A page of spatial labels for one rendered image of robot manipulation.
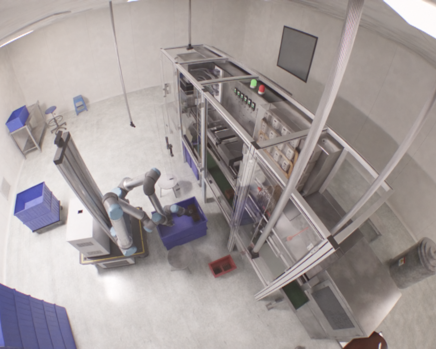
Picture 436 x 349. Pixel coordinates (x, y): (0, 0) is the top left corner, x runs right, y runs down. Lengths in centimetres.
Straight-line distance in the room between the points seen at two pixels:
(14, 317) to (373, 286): 317
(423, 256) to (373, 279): 130
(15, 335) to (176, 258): 201
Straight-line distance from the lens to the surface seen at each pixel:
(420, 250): 320
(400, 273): 341
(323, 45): 497
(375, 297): 200
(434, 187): 429
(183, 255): 252
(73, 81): 651
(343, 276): 182
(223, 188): 245
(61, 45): 631
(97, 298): 298
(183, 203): 269
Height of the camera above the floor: 262
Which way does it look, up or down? 49 degrees down
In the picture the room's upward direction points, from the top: 4 degrees clockwise
